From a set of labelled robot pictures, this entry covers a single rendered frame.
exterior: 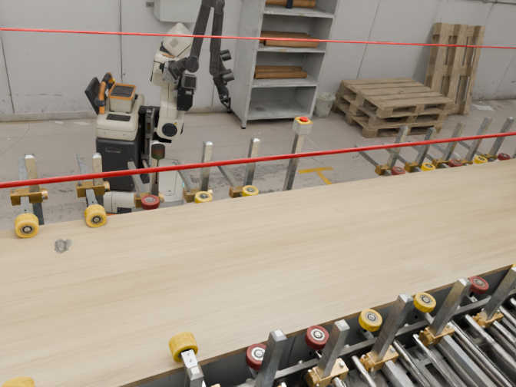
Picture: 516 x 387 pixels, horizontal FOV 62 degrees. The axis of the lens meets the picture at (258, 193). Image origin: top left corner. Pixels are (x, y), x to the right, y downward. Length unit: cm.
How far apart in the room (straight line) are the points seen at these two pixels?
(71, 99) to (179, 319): 347
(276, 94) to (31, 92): 265
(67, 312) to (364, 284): 111
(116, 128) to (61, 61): 178
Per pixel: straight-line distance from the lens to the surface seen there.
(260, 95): 528
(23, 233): 187
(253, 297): 164
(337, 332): 137
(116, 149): 298
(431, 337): 184
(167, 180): 329
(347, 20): 558
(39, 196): 200
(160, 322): 153
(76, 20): 447
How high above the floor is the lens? 210
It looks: 34 degrees down
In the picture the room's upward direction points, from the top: 11 degrees clockwise
